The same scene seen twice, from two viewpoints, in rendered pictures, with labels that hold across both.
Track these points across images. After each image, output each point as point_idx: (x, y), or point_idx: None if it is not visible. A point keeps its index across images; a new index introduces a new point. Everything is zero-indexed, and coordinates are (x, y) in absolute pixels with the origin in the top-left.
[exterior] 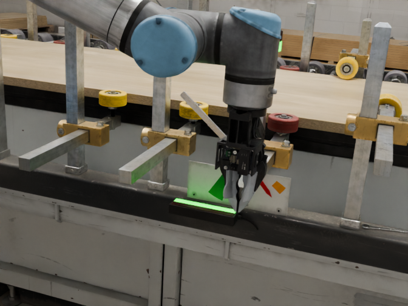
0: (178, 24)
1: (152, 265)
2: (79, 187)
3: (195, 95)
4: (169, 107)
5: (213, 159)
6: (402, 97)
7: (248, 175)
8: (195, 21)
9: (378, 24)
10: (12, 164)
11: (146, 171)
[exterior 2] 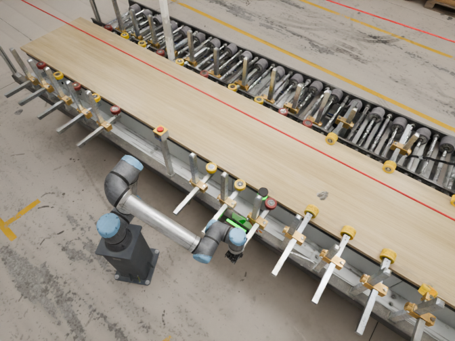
0: (204, 259)
1: None
2: (197, 199)
3: (245, 168)
4: (227, 193)
5: (248, 193)
6: (342, 175)
7: None
8: (214, 243)
9: (296, 218)
10: (175, 182)
11: None
